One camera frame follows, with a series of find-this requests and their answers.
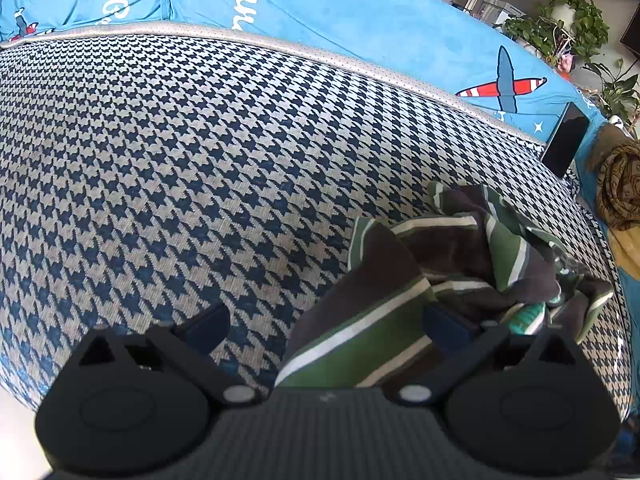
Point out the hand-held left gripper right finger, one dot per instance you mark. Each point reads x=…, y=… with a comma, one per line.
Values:
x=445, y=329

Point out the houndstooth sofa seat cover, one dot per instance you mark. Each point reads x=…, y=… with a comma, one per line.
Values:
x=175, y=170

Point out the black smartphone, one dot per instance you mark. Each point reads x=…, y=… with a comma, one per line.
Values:
x=565, y=140

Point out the small potted plant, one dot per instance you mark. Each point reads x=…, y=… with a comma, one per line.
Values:
x=617, y=90

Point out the green brown striped t-shirt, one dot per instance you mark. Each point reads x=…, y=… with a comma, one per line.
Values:
x=380, y=280

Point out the white storage box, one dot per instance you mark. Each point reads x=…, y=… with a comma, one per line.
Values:
x=502, y=10

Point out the blue printed sofa backrest cover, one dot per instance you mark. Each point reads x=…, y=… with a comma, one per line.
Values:
x=320, y=15

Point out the brown patterned scarf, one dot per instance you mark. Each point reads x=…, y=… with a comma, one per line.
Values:
x=620, y=180

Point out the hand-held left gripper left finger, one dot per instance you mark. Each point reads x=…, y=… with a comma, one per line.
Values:
x=207, y=329

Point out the leafy potted plant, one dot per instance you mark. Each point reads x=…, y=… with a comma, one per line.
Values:
x=565, y=20

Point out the black television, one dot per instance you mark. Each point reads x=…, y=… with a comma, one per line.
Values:
x=632, y=35

